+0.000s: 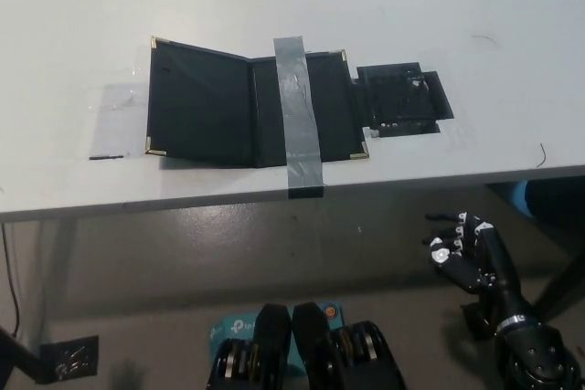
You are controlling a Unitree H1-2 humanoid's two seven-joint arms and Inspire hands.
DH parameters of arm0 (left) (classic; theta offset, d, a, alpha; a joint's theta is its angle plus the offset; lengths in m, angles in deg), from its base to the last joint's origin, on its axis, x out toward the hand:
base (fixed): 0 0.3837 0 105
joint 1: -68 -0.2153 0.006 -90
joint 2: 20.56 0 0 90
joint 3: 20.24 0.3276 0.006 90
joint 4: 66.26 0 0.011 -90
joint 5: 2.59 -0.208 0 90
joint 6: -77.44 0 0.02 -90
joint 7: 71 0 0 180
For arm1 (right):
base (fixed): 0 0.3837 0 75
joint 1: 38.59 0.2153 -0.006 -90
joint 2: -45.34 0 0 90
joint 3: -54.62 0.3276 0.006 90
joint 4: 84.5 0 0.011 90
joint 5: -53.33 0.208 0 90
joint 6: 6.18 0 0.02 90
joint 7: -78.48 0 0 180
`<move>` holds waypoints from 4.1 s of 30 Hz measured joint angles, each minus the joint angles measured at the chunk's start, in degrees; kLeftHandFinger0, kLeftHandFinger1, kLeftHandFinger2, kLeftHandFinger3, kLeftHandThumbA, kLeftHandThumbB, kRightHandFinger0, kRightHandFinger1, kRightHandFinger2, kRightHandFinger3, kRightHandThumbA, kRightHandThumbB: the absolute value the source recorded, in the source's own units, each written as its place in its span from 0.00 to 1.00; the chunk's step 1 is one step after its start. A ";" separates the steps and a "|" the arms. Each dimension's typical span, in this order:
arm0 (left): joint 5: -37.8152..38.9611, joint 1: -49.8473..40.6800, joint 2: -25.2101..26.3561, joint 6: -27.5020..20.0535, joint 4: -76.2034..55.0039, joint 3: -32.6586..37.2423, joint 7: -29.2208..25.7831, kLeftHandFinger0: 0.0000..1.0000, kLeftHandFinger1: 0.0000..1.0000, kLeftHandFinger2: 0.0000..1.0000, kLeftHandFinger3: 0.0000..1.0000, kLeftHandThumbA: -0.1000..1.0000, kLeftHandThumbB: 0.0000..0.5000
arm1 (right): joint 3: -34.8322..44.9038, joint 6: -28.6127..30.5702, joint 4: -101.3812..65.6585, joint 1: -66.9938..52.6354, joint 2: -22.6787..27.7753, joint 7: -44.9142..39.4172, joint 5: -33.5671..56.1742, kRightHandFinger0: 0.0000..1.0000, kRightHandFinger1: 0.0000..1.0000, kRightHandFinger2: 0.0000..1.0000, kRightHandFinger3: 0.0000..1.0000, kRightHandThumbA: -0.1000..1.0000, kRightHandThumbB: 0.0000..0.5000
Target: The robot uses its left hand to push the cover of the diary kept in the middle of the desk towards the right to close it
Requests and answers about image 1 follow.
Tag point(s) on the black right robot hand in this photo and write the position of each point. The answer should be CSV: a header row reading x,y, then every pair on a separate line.
x,y
461,271

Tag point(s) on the black diary with gold corners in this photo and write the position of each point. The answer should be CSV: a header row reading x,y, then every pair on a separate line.
x,y
201,107

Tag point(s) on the blue object under desk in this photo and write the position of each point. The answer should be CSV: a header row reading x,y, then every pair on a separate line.
x,y
521,198

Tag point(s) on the black slanted desk leg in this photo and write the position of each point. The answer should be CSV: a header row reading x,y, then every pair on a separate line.
x,y
564,271

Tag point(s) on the black tape patch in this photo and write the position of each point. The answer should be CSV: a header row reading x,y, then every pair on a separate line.
x,y
397,102

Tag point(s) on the teal tp-link box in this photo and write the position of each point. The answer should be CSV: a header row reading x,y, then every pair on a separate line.
x,y
233,328

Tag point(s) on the thin black tape strip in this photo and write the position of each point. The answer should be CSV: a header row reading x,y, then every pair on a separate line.
x,y
107,157

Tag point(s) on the clear plastic sheet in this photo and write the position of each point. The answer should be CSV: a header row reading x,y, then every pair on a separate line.
x,y
114,120

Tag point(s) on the grey duct tape strip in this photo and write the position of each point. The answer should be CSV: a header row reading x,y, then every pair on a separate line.
x,y
297,111

